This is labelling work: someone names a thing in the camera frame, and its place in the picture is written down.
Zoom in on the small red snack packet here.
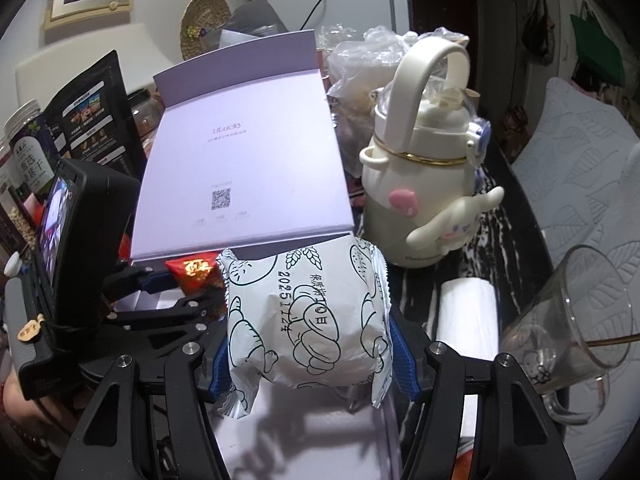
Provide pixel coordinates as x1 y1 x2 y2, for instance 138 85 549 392
165 256 227 292

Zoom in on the white cartoon water bottle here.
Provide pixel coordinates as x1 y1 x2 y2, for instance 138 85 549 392
358 37 506 267

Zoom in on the glass mug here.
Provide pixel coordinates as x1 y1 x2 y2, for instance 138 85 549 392
499 245 634 424

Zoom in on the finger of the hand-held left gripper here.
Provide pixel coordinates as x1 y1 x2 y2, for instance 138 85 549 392
102 262 175 297
106 294 225 333

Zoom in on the white paper roll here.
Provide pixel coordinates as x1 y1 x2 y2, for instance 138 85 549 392
435 280 502 450

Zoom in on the person's left hand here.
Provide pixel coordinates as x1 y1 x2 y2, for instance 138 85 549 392
1 374 92 443

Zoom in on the purple gift box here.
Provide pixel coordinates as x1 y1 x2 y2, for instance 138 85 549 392
116 30 404 480

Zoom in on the white printed snack packet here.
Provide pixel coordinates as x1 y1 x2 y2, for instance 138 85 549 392
216 240 397 419

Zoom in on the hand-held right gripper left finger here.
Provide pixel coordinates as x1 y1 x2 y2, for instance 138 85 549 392
54 329 235 480

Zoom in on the woven straw fan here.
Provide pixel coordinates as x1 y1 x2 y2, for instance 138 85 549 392
180 0 232 62

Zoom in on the group of clear food jars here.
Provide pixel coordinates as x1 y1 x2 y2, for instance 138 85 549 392
0 100 57 261

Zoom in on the light blue quilted cushion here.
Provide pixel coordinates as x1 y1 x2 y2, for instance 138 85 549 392
510 77 640 480

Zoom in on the green tote bag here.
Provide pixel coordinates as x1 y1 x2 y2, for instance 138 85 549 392
571 12 627 86

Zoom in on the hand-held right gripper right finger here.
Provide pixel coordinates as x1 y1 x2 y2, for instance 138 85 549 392
387 317 572 480

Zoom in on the grey paper bag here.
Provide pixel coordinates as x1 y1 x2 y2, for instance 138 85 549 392
219 0 292 50

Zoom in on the black hanging bag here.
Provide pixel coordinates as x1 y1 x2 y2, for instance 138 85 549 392
522 0 559 64

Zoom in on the black snack pouch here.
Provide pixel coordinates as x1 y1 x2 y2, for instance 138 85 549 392
42 50 149 173

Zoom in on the crumpled plastic bag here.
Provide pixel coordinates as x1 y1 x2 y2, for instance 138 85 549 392
326 24 471 128

